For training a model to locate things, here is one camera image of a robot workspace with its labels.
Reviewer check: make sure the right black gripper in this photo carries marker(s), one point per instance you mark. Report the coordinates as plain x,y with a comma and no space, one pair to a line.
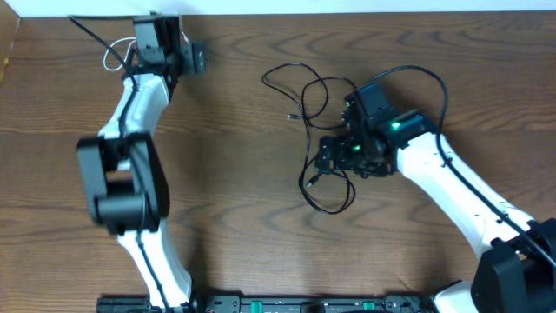
340,160

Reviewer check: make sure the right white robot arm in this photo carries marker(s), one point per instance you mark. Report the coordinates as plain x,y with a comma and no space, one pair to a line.
516,271

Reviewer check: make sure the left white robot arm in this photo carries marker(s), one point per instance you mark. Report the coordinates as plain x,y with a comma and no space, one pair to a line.
126,190

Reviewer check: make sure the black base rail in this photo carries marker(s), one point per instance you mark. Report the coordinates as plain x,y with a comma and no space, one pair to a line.
235,303

